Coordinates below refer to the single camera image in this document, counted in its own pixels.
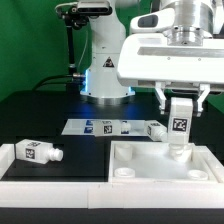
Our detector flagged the black cables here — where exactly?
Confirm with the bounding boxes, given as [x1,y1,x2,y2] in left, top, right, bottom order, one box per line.
[31,73,86,92]

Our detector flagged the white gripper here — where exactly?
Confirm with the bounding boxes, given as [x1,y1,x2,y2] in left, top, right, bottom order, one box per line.
[118,33,224,117]

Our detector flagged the white square tabletop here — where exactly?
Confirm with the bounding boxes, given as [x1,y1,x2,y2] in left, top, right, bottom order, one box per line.
[108,141,224,183]

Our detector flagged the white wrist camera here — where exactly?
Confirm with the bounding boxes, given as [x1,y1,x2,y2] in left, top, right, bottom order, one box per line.
[130,8,175,34]

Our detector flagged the grey camera on pole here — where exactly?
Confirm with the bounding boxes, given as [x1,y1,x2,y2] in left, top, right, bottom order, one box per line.
[77,0,112,15]

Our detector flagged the white sheet with tags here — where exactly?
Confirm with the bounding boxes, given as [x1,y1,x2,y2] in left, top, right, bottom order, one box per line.
[62,119,144,136]

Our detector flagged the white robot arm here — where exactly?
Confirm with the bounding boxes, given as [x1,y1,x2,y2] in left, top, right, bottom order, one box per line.
[84,0,224,114]

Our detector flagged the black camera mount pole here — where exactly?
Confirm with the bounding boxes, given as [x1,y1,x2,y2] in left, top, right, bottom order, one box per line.
[55,5,88,76]

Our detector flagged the white U-shaped fence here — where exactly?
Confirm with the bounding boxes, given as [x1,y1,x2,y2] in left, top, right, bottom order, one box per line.
[0,143,224,210]

